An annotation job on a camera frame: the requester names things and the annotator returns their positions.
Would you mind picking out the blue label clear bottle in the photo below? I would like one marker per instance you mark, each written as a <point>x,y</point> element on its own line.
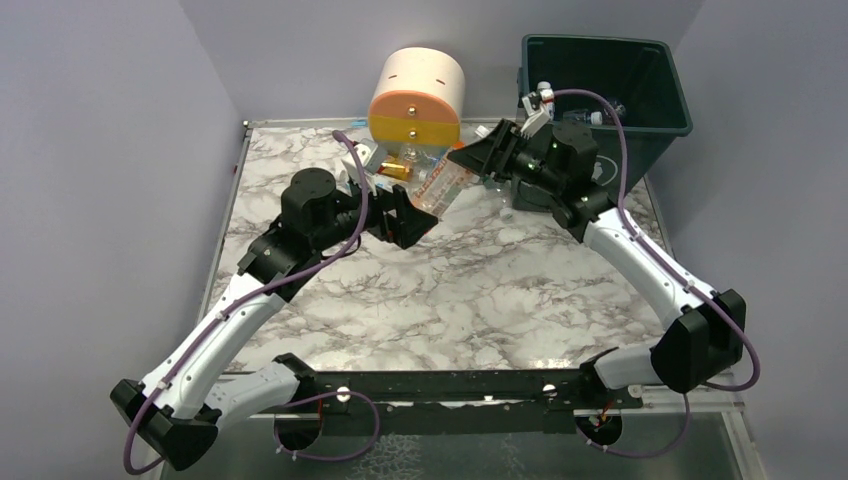
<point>597,117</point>

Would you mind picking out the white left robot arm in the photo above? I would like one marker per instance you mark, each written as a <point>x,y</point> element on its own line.
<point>180,408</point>

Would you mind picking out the cream orange round drawer box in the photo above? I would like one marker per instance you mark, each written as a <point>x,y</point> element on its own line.
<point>418,99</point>

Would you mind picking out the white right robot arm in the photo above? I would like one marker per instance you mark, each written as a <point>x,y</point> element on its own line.
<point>702,327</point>

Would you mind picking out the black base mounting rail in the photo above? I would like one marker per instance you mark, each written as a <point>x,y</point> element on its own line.
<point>442,402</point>

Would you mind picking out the red gold label bottle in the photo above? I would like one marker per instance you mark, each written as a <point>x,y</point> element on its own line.
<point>398,168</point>

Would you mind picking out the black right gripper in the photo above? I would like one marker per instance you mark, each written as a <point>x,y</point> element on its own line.
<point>510,151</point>

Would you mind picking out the dark green plastic bin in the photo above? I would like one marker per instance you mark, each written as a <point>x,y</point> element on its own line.
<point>637,76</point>

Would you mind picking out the clear bottle green-white cap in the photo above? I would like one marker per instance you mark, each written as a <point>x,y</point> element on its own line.
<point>500,194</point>

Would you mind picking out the orange label clear bottle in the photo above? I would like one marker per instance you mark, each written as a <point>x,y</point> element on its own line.
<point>442,185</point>

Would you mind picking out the white blue label bottle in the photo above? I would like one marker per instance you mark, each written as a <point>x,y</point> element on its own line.
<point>545,91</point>

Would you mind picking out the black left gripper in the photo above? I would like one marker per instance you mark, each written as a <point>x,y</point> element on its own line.
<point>385,216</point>

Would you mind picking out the blue cap clear bottle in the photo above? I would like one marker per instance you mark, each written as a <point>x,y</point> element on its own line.
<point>421,157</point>

